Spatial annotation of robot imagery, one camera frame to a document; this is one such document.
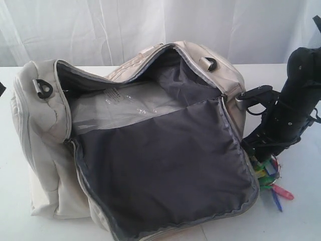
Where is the clear plastic bag inside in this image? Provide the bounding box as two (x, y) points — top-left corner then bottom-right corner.
(70, 82), (183, 135)

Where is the colourful plastic key tag bunch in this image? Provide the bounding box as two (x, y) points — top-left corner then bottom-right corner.
(250, 155), (294, 212)

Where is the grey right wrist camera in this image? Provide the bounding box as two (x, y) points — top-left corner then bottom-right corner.
(235, 85), (280, 110)

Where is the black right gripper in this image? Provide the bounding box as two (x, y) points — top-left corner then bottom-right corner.
(242, 47), (320, 162)

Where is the white backdrop curtain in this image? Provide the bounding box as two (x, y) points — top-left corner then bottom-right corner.
(1, 1), (320, 67)

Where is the cream duffel bag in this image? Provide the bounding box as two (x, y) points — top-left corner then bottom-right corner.
(12, 41), (259, 240)

